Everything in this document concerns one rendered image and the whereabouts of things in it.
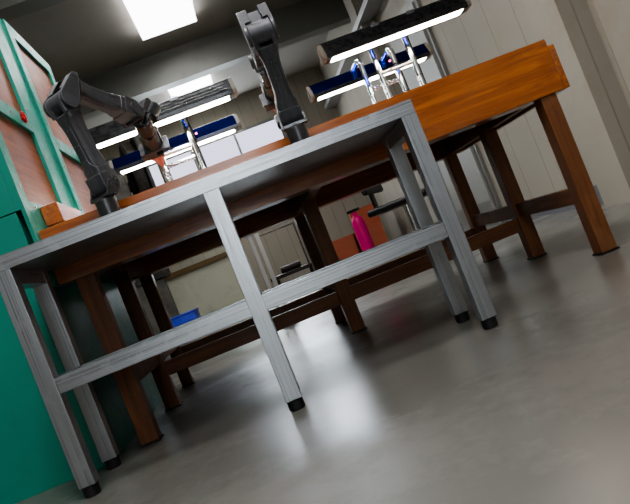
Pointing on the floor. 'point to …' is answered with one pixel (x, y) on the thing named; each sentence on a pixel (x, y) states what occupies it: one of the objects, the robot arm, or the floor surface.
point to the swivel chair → (388, 205)
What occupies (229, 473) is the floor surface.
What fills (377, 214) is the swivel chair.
